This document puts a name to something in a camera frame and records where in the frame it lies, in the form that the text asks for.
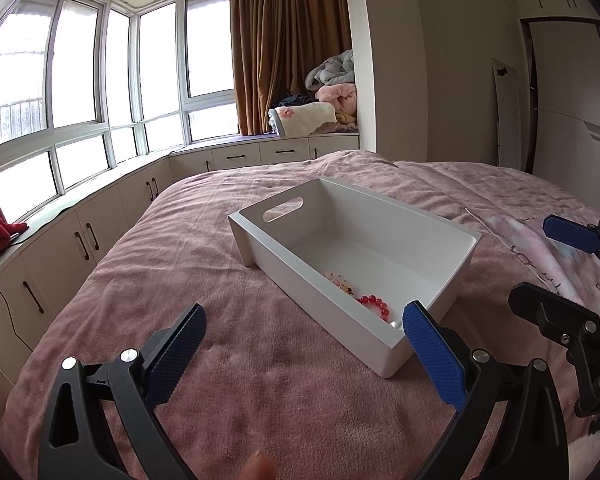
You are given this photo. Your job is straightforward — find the red bead bracelet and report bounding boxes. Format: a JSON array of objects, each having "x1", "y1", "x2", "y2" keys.
[{"x1": 360, "y1": 295, "x2": 392, "y2": 322}]

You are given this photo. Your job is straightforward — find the white leaning board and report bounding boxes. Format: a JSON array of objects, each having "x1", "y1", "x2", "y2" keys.
[{"x1": 491, "y1": 57, "x2": 523, "y2": 171}]

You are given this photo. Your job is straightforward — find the pink bed blanket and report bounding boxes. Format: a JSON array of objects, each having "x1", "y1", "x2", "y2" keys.
[{"x1": 0, "y1": 149, "x2": 600, "y2": 480}]

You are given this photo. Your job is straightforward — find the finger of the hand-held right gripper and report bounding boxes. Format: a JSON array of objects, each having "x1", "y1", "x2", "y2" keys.
[
  {"x1": 542, "y1": 214, "x2": 600, "y2": 281},
  {"x1": 508, "y1": 282, "x2": 600, "y2": 418}
]

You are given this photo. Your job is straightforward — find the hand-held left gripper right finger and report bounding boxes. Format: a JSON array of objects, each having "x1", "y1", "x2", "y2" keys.
[{"x1": 402, "y1": 300, "x2": 570, "y2": 480}]

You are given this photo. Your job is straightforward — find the white storage box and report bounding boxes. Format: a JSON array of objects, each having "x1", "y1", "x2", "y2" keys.
[{"x1": 228, "y1": 176, "x2": 483, "y2": 379}]

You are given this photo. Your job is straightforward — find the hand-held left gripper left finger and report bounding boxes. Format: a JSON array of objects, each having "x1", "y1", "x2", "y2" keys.
[{"x1": 37, "y1": 302, "x2": 208, "y2": 480}]

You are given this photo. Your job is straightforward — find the pink crystal bead bracelet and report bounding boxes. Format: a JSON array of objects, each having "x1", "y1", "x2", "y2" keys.
[{"x1": 322, "y1": 271, "x2": 358, "y2": 297}]

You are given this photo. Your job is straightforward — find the black cable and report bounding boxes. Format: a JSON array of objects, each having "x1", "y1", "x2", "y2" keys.
[{"x1": 0, "y1": 252, "x2": 36, "y2": 352}]

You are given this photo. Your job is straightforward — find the white wardrobe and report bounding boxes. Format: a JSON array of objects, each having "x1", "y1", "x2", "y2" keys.
[{"x1": 510, "y1": 0, "x2": 600, "y2": 211}]

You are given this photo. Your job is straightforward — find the person's left hand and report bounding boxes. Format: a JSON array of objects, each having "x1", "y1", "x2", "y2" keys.
[{"x1": 242, "y1": 451, "x2": 276, "y2": 480}]

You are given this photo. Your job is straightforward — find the pink printed bedsheet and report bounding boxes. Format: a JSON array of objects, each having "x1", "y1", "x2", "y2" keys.
[{"x1": 485, "y1": 215, "x2": 600, "y2": 322}]

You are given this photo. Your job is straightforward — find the pink fluffy blanket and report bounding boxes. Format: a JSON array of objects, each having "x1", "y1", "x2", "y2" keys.
[{"x1": 315, "y1": 82, "x2": 358, "y2": 128}]

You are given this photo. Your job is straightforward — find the beige window seat cabinets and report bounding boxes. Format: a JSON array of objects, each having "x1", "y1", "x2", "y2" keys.
[{"x1": 0, "y1": 132, "x2": 361, "y2": 411}]

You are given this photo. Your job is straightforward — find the white fluffy cloth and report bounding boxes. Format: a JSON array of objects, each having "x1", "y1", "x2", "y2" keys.
[{"x1": 567, "y1": 427, "x2": 600, "y2": 480}]

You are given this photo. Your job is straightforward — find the grey crumpled blanket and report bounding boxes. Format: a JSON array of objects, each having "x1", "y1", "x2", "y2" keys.
[{"x1": 305, "y1": 49, "x2": 355, "y2": 92}]

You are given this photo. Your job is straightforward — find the bay window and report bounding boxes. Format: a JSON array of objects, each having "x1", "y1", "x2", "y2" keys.
[{"x1": 0, "y1": 0, "x2": 238, "y2": 211}]

